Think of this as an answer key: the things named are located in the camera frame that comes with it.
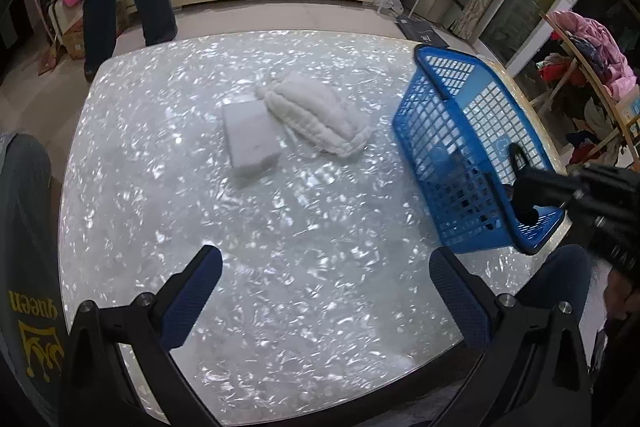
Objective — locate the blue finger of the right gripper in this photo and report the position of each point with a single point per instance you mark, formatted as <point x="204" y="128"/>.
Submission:
<point x="541" y="188"/>

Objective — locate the pile of pink clothes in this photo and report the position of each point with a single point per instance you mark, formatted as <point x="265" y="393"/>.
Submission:
<point x="617" y="76"/>

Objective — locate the white foam block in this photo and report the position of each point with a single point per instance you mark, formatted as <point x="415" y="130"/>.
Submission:
<point x="251" y="138"/>

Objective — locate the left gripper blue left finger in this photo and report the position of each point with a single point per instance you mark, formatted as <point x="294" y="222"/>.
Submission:
<point x="96" y="387"/>

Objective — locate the white quilted cloth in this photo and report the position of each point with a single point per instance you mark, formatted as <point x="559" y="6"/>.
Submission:
<point x="318" y="113"/>

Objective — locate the cardboard box on floor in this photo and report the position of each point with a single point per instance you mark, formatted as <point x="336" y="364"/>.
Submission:
<point x="73" y="40"/>

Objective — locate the operator right hand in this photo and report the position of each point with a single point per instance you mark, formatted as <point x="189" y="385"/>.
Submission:
<point x="619" y="296"/>

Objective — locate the wooden curved rack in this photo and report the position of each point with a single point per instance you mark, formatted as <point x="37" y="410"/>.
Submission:
<point x="604" y="129"/>

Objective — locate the dark bag on floor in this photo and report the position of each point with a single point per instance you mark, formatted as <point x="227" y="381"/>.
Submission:
<point x="420" y="31"/>

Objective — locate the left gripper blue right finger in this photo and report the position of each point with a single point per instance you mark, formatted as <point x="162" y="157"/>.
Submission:
<point x="533" y="369"/>

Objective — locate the blue plastic basket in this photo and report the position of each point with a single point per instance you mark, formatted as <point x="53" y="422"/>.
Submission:
<point x="454" y="125"/>

